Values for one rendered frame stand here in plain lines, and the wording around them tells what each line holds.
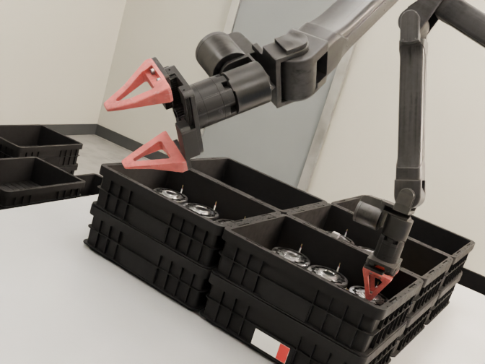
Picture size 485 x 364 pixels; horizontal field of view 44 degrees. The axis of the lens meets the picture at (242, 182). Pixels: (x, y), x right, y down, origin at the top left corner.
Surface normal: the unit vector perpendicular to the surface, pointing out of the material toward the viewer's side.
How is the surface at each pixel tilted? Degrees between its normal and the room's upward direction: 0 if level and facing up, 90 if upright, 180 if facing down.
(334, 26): 28
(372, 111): 90
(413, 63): 86
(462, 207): 90
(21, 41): 90
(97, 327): 0
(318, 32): 39
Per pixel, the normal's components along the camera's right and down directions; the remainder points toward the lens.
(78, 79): 0.84, 0.36
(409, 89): -0.48, 0.00
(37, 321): 0.29, -0.93
